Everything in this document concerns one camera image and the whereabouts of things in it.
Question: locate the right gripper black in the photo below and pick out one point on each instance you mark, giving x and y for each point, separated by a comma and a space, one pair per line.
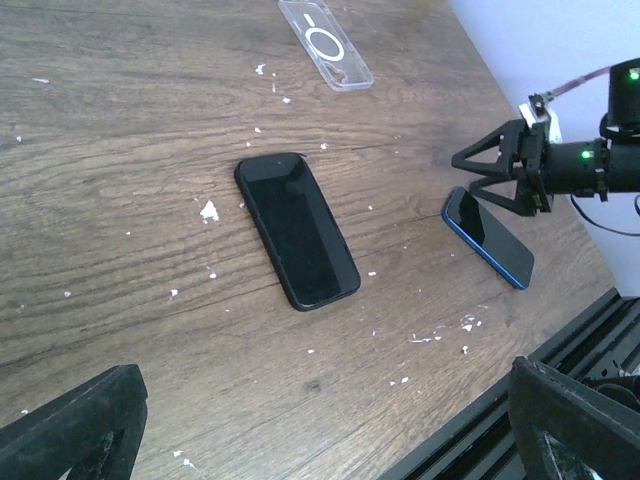
574, 168

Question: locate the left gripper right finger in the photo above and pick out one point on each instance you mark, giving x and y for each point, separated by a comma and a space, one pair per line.
566, 429

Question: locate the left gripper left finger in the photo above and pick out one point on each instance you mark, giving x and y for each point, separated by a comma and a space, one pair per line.
93, 431

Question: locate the black phone case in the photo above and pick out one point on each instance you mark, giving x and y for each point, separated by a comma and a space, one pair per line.
297, 227

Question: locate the clear magsafe phone case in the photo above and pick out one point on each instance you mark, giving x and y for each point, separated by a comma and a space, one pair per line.
335, 57

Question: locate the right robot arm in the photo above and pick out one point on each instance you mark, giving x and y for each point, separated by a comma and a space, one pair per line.
619, 126

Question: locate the blue smartphone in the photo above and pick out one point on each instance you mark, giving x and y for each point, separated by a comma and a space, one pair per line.
488, 237

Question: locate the black aluminium front rail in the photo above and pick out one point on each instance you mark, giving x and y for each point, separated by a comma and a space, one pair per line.
478, 443

